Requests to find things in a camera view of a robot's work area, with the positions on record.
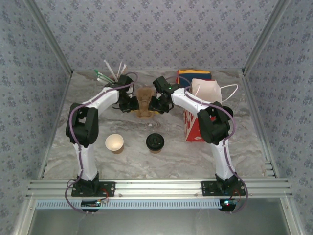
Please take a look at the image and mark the brown pulp cup carrier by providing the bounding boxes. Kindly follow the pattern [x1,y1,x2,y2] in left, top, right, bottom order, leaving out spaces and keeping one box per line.
[135,87,155,116]
[133,109,154,120]

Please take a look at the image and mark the black plastic cup lid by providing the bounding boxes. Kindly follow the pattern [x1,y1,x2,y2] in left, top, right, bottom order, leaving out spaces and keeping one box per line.
[146,133,165,150]

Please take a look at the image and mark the cardboard napkin box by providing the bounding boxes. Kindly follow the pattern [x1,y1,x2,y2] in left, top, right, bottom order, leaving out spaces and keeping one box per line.
[177,69,212,85]

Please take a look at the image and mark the yellow paper napkin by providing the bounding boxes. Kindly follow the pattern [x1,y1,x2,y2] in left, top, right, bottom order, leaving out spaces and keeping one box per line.
[178,70,211,77]

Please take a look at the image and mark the blue paper napkin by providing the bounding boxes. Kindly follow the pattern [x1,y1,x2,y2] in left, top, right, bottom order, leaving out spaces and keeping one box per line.
[179,70,211,81]

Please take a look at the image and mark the white paper bag red prints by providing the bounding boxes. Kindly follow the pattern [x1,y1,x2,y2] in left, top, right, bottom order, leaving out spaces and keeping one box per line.
[182,78,239,142]

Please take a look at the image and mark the small controller board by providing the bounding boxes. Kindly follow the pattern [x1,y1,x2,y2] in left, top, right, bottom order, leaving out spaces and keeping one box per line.
[81,199,110,209]
[219,198,239,212]

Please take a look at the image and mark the aluminium side rail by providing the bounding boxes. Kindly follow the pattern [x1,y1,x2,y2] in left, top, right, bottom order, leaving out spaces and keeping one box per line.
[36,70,74,181]
[241,70,279,178]

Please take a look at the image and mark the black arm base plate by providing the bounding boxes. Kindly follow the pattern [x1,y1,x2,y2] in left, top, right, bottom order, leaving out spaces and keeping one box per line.
[71,180,116,197]
[201,180,246,197]

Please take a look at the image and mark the slotted cable duct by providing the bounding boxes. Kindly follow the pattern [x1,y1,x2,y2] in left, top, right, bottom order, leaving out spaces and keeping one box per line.
[36,198,222,210]

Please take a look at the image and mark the aluminium corner post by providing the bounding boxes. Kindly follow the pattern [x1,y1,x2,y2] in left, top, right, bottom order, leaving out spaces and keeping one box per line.
[24,0,74,76]
[242,0,291,76]

